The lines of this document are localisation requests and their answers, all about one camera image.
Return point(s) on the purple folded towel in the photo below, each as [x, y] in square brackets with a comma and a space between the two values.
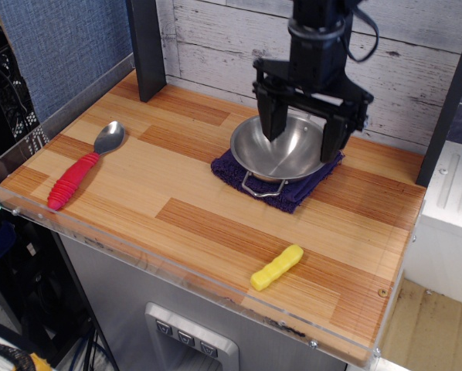
[285, 197]

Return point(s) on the red handled metal spoon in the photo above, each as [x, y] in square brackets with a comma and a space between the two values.
[109, 139]

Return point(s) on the clear acrylic table guard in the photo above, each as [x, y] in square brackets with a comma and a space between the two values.
[151, 223]

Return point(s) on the stainless steel bowl with handles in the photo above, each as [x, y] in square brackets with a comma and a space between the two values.
[293, 156]

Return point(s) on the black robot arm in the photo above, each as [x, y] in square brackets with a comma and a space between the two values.
[325, 20]

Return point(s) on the yellow plastic stick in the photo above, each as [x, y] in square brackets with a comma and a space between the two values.
[278, 266]

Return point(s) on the white ribbed box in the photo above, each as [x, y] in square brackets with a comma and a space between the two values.
[434, 255]

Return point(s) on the black plastic crate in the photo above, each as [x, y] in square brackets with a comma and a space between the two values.
[17, 114]

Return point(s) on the dark grey right post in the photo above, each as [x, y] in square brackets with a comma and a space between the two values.
[438, 139]

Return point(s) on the dark grey post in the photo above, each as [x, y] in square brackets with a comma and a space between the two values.
[147, 48]
[438, 139]

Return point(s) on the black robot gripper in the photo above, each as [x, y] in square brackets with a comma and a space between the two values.
[312, 80]

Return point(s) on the silver button panel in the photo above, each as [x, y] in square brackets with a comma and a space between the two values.
[181, 344]

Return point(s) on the dark grey left post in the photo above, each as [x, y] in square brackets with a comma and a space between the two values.
[147, 48]

